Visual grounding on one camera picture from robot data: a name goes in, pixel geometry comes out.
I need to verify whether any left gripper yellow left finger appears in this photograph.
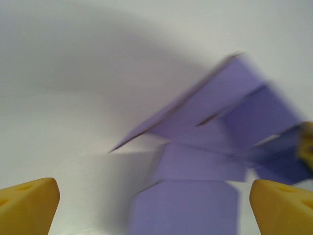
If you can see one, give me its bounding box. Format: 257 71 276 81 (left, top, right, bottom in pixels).
0 178 61 235

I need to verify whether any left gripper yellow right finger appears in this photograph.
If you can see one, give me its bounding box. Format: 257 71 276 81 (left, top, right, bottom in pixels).
249 179 313 235

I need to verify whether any purple paper box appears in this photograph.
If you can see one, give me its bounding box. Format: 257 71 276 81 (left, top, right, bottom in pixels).
107 51 310 235

